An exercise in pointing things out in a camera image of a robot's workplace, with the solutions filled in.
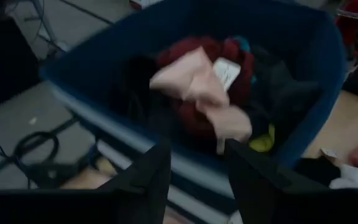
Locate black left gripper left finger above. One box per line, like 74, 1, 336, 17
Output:
97, 138, 173, 200

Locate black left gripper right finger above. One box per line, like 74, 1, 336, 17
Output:
224, 138, 329, 200

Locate yellow garment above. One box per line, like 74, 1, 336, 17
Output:
247, 123, 276, 154

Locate black shorts with white logo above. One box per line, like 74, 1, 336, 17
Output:
294, 155, 343, 189

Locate pale pink garment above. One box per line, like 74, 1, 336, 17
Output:
149, 45, 254, 156

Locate black garment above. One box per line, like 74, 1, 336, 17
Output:
109, 55, 161, 125
247, 46, 321, 134

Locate white garment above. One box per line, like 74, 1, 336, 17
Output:
328, 164, 358, 190

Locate dark red garment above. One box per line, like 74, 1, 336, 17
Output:
156, 35, 257, 141

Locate teal garment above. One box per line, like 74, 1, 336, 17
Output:
227, 34, 253, 55

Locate navy fabric bin white stripes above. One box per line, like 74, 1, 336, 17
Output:
38, 0, 348, 224

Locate black box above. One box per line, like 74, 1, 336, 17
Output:
0, 14, 42, 114

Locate coiled black cable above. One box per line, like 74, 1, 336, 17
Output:
11, 129, 61, 164

